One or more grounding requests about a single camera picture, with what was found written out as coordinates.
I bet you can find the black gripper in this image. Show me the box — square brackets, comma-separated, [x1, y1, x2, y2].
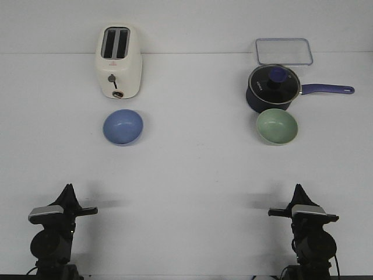
[43, 183, 98, 233]
[268, 184, 339, 233]

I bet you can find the green bowl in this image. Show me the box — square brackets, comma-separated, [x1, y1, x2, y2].
[256, 108, 298, 145]

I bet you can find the blue bowl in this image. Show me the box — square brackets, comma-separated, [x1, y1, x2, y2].
[102, 109, 144, 146]

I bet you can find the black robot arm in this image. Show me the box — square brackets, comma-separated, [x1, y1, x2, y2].
[268, 184, 339, 279]
[28, 183, 98, 279]

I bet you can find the dark blue saucepan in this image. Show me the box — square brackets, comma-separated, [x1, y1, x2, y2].
[245, 64, 356, 114]

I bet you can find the glass pot lid blue knob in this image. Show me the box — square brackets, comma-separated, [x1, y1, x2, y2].
[248, 64, 301, 104]

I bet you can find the clear rectangular container lid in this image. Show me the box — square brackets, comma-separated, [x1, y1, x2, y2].
[255, 38, 314, 66]

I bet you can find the white two-slot toaster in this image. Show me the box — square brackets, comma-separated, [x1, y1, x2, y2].
[94, 23, 143, 99]

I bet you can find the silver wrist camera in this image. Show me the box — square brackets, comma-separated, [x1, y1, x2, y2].
[291, 204, 327, 219]
[28, 205, 64, 225]

